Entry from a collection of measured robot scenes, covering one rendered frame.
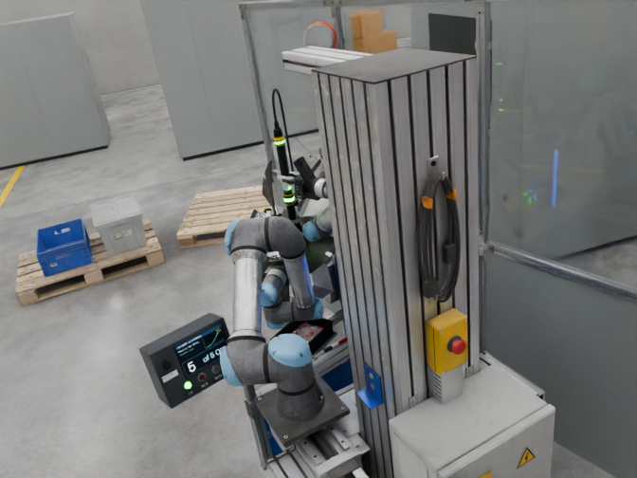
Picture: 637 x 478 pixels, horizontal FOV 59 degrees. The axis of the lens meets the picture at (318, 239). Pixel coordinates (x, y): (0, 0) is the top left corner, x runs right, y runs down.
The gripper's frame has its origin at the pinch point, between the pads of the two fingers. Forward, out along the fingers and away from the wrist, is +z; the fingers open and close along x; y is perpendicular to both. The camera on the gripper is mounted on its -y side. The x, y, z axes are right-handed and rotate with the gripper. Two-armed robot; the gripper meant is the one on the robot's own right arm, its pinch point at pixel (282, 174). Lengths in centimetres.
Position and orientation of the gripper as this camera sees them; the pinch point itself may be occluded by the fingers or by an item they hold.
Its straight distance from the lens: 233.1
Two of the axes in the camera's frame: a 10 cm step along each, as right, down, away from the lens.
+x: 6.5, -4.2, 6.3
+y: 1.2, 8.8, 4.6
